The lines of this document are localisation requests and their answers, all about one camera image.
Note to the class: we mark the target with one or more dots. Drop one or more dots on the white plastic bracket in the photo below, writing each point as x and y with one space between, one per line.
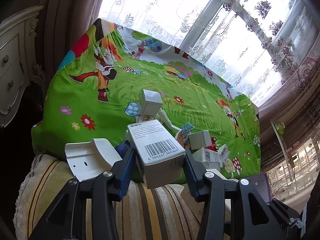
89 159

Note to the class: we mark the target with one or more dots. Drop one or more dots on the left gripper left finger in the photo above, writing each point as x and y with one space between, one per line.
65 217

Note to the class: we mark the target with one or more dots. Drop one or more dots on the cream cabinet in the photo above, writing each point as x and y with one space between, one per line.
18 60

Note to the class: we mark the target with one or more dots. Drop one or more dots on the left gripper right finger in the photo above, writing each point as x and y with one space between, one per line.
230 208

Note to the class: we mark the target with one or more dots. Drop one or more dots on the green tissue pack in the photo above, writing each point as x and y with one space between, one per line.
280 127

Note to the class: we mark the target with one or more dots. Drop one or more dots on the white wall shelf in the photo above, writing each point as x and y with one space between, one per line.
287 155

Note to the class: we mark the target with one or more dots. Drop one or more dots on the green cartoon tablecloth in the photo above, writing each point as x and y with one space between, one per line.
95 94

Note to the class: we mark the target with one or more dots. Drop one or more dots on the white box with barcode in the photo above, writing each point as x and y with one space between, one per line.
208 158

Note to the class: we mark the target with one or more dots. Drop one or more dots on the lace curtain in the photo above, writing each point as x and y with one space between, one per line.
255 45

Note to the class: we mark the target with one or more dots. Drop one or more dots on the white cube box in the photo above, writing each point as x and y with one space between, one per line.
150 102

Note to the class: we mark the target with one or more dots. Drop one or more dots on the small white box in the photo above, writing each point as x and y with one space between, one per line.
200 139

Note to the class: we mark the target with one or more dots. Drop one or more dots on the red blue toy car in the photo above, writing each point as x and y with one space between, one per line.
214 147

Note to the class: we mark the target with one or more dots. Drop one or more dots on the striped cushion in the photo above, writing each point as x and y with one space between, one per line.
160 213

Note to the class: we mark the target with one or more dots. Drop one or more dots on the basketball hoop toy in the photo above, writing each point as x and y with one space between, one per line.
181 134

